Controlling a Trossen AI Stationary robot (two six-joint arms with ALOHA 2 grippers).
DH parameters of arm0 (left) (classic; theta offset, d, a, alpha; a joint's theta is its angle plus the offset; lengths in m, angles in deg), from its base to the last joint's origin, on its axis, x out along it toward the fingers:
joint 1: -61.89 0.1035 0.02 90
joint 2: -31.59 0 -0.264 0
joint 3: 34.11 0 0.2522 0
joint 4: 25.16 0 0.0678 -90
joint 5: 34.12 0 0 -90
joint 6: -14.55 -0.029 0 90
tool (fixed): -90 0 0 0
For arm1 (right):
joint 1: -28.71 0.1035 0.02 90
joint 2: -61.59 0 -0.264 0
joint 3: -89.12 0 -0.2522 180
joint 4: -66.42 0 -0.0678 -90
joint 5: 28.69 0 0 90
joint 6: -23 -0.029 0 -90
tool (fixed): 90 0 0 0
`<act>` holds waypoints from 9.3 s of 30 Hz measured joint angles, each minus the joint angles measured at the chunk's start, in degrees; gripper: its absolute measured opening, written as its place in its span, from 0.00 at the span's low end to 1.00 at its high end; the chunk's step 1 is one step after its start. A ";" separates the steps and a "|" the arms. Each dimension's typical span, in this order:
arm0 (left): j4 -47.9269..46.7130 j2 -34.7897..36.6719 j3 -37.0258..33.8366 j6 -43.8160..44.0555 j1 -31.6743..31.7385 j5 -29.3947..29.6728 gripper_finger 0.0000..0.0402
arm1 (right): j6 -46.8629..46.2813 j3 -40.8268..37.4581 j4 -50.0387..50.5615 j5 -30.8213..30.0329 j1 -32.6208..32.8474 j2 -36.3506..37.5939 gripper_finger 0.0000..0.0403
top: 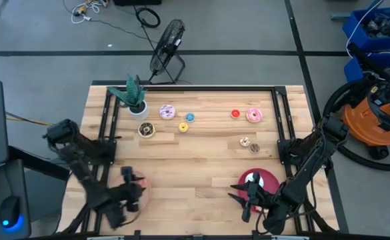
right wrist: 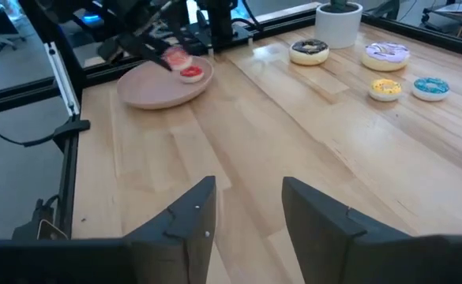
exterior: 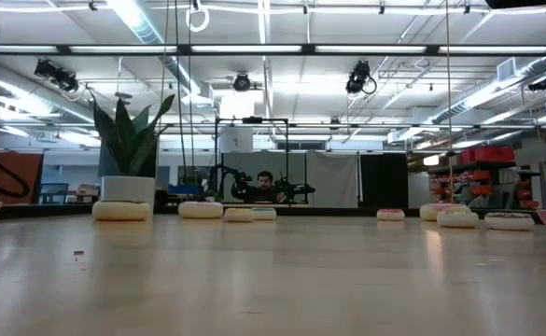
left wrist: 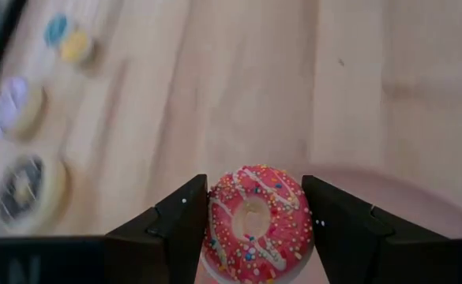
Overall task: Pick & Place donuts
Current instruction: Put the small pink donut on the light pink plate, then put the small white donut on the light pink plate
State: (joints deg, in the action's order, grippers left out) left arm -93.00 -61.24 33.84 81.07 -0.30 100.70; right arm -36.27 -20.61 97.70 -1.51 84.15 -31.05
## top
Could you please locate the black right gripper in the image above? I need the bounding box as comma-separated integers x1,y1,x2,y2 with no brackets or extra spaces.
227,171,279,223

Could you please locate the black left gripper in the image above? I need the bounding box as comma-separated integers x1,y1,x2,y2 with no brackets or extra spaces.
113,165,148,214

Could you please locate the large white frosted donut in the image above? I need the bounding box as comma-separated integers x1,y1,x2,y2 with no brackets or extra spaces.
244,172,265,188

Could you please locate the large lilac dark-drizzled donut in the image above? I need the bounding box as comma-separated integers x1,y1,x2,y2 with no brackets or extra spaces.
158,103,177,121

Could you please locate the large pink white-drizzled donut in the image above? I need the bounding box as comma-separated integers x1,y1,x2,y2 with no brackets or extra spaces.
245,107,263,124

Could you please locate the pale pink plate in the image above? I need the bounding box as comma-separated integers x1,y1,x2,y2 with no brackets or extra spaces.
109,169,153,225

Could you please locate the red plate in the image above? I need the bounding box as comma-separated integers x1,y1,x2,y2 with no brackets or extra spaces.
237,167,281,214

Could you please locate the large chocolate frosted donut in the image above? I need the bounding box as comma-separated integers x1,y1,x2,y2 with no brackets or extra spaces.
137,121,156,139

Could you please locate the white plant pot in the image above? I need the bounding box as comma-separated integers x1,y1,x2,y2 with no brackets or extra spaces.
127,99,150,121

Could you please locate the green snake plant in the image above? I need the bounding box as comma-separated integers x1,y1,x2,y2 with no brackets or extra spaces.
107,73,147,108

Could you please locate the black desk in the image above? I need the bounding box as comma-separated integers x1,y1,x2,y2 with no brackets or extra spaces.
0,145,71,240

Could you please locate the orange shop vacuum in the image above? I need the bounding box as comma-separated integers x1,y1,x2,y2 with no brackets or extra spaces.
343,78,390,147
321,79,390,173

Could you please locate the black computer mouse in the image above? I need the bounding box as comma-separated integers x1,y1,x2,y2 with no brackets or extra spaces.
0,195,21,229

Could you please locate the black floor fan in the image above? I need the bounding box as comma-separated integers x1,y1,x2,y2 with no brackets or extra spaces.
149,19,187,84

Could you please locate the blue storage bin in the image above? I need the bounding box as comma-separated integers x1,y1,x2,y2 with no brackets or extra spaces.
342,6,390,51
343,51,390,83

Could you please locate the black aluminium rig frame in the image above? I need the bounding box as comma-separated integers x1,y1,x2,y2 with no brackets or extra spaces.
59,79,339,240

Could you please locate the coiled black cable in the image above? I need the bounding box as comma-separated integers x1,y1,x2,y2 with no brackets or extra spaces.
135,6,161,29

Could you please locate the white and yellow cable bundle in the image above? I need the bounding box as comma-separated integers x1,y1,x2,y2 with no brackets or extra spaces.
63,0,109,25

